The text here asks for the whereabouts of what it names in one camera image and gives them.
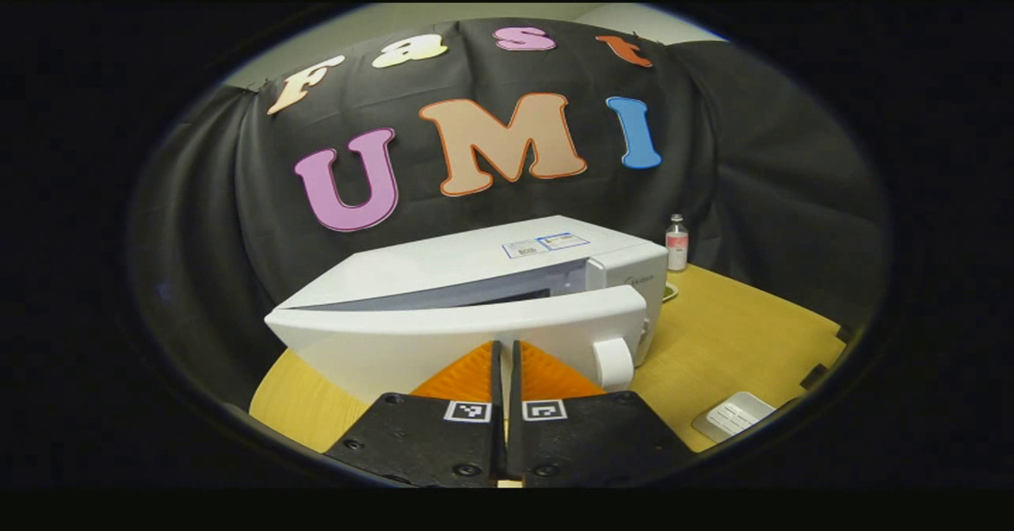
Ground white ribbed flat device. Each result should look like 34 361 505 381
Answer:
692 392 777 444

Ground white microwave oven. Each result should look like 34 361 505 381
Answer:
264 215 670 405

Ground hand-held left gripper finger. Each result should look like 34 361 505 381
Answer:
325 340 505 488
507 340 698 488

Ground clear bottle pink label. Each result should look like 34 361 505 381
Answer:
665 214 689 272

